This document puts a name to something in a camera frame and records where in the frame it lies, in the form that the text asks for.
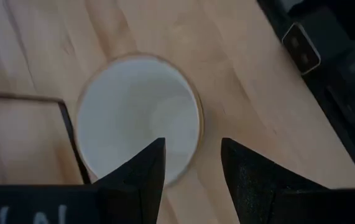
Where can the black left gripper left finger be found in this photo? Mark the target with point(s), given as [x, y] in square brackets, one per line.
[136, 189]

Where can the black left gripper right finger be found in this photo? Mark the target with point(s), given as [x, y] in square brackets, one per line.
[251, 189]

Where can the small silver-edged camera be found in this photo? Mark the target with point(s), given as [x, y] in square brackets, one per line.
[301, 49]

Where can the black device with white tag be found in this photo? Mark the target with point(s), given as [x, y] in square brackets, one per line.
[345, 130]

